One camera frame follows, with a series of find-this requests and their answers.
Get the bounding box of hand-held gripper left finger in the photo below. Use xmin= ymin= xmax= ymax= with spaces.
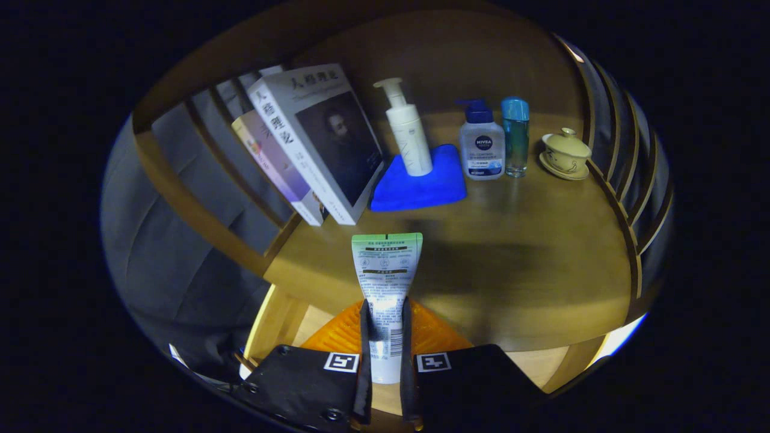
xmin=232 ymin=299 xmax=374 ymax=433

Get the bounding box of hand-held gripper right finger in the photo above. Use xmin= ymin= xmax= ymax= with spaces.
xmin=400 ymin=298 xmax=548 ymax=431

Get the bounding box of white tube green end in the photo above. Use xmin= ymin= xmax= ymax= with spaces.
xmin=351 ymin=233 xmax=424 ymax=384

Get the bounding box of wooden drawer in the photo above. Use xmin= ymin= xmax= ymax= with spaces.
xmin=242 ymin=284 xmax=605 ymax=419

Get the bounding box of wooden countertop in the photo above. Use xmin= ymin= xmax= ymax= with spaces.
xmin=263 ymin=111 xmax=641 ymax=352

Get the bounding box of wooden cabinet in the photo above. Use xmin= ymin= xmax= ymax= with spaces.
xmin=129 ymin=0 xmax=676 ymax=395

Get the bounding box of blue folded cloth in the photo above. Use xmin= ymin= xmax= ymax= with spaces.
xmin=369 ymin=143 xmax=468 ymax=212

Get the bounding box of white flat panel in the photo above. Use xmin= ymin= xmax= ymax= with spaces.
xmin=593 ymin=313 xmax=649 ymax=364

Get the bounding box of white book with portrait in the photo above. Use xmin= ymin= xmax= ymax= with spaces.
xmin=247 ymin=63 xmax=386 ymax=226

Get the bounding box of purple book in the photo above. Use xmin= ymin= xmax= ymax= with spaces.
xmin=232 ymin=110 xmax=328 ymax=227

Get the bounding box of white bottle blue pump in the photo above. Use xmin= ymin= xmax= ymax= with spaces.
xmin=455 ymin=98 xmax=506 ymax=181

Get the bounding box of teal blue bottle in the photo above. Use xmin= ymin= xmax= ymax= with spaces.
xmin=501 ymin=96 xmax=531 ymax=179

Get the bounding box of beige lidded teacup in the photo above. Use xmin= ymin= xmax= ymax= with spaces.
xmin=539 ymin=127 xmax=593 ymax=181

